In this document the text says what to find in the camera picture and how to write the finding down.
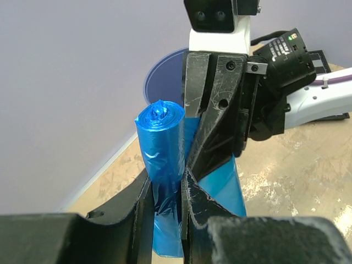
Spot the blue plastic trash bin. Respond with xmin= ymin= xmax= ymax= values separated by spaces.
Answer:
xmin=143 ymin=48 xmax=188 ymax=106

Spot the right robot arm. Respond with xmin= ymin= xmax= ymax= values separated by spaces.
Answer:
xmin=182 ymin=29 xmax=351 ymax=180

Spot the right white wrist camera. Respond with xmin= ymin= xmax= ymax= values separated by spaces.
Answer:
xmin=184 ymin=0 xmax=261 ymax=55

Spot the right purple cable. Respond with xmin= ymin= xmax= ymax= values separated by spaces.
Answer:
xmin=313 ymin=73 xmax=352 ymax=89

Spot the blue trash bag roll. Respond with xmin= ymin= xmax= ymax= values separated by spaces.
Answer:
xmin=135 ymin=100 xmax=246 ymax=258

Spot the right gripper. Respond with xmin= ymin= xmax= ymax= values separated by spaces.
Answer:
xmin=182 ymin=51 xmax=287 ymax=179

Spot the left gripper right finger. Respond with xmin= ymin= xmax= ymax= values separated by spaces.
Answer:
xmin=181 ymin=168 xmax=351 ymax=263

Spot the black white chessboard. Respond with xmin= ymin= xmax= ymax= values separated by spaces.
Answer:
xmin=252 ymin=48 xmax=350 ymax=122

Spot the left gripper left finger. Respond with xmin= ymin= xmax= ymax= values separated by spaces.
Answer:
xmin=1 ymin=170 xmax=154 ymax=263

